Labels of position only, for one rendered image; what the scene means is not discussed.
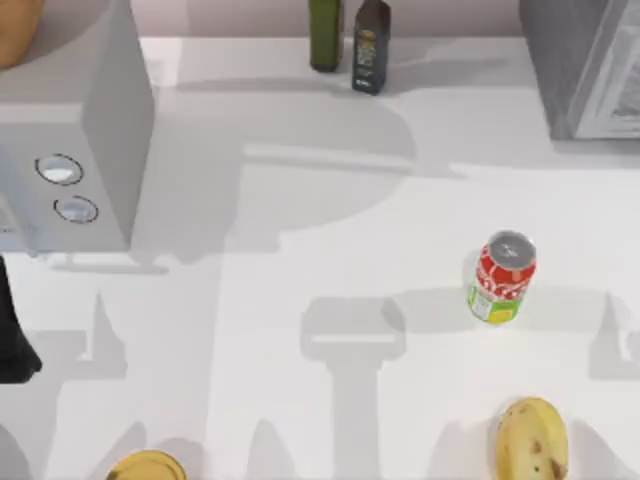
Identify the large microwave knob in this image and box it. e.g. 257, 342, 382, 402
34, 153, 85, 187

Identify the yellow round lid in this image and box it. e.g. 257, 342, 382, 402
104, 449, 189, 480

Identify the orange round object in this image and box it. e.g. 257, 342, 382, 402
0, 0, 45, 70

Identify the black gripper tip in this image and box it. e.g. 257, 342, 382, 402
0, 254, 44, 385

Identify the red and green can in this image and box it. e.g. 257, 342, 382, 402
466, 229, 538, 326

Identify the small microwave knob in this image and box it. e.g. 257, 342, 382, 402
53, 194, 100, 225

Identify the pale microwave oven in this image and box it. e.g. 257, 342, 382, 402
0, 0, 156, 259

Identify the dark green carton bottle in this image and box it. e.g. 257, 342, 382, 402
351, 0, 393, 96

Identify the yellow bread loaf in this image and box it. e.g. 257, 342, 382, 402
495, 396, 570, 480

